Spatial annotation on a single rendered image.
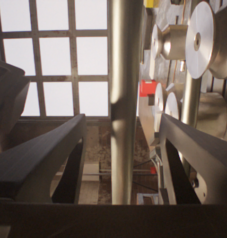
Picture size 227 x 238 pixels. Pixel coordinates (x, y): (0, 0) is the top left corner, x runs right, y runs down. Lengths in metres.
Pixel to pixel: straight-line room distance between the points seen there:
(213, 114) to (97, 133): 3.25
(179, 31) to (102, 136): 3.18
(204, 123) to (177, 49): 0.14
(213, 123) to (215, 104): 0.02
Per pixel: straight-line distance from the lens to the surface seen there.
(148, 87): 0.81
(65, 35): 3.34
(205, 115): 0.20
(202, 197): 0.28
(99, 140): 3.47
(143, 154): 3.59
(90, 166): 3.57
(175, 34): 0.31
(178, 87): 0.27
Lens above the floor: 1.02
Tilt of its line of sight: 1 degrees up
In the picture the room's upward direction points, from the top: 90 degrees counter-clockwise
